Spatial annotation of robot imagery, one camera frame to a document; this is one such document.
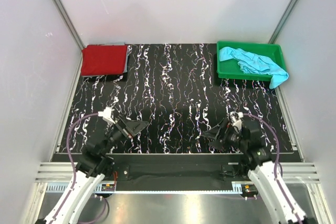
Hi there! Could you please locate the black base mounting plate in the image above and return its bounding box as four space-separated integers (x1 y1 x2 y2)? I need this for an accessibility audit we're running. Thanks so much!
111 154 247 191

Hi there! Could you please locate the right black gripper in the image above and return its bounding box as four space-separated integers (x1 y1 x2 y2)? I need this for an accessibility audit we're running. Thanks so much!
201 118 247 154

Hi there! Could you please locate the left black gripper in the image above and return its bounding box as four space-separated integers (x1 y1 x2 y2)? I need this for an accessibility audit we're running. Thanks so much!
100 115 149 156

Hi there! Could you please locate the green plastic bin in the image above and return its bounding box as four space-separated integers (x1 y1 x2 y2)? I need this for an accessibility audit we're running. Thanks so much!
217 41 289 89

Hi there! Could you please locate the purple cable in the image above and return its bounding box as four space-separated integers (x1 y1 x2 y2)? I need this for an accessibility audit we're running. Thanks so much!
215 112 305 224
47 112 110 224

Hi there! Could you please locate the crumpled cyan t shirt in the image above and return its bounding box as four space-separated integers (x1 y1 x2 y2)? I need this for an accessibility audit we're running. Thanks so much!
219 47 289 89

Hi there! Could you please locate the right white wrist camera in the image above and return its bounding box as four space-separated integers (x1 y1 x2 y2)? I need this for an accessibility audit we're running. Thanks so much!
229 112 244 132

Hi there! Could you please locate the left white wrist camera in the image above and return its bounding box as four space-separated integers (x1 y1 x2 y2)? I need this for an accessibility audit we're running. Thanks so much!
98 106 115 125

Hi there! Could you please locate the folded grey-blue t shirt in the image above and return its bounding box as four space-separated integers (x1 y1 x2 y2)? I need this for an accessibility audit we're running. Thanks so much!
102 41 130 74

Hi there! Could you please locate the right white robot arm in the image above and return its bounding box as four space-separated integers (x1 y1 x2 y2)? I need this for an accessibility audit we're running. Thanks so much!
201 112 317 223

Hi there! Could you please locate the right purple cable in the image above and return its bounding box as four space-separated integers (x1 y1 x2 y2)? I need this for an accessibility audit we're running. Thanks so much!
215 112 305 224

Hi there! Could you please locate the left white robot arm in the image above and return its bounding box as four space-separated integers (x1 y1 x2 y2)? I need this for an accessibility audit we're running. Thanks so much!
35 112 149 223

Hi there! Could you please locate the aluminium rail frame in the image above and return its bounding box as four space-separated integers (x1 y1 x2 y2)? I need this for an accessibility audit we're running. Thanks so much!
35 162 320 194

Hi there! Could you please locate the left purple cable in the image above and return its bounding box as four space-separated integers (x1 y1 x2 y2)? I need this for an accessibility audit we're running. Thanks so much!
47 112 110 224

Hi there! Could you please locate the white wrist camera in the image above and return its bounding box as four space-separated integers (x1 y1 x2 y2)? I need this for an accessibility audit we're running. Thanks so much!
98 106 115 125
229 112 244 132

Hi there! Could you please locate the red t shirt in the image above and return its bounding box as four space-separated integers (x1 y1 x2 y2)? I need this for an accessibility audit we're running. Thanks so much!
81 45 127 77

